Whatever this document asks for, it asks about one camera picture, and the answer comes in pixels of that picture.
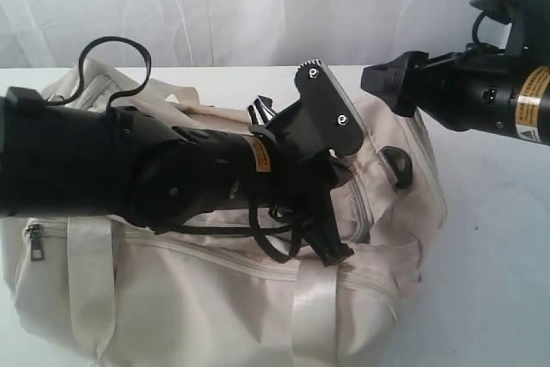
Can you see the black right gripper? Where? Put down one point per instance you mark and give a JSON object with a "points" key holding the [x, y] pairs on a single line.
{"points": [[461, 91]]}

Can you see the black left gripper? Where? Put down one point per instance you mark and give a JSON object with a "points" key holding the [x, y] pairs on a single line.
{"points": [[306, 172]]}

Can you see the cream fabric duffel bag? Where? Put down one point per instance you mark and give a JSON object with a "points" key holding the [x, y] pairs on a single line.
{"points": [[121, 296]]}

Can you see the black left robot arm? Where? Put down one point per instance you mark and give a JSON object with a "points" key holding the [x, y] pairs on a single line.
{"points": [[63, 162]]}

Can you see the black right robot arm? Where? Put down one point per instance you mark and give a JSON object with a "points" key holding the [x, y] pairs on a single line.
{"points": [[526, 38]]}

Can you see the white backdrop curtain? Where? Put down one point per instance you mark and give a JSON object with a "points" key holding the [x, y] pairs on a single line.
{"points": [[52, 33]]}

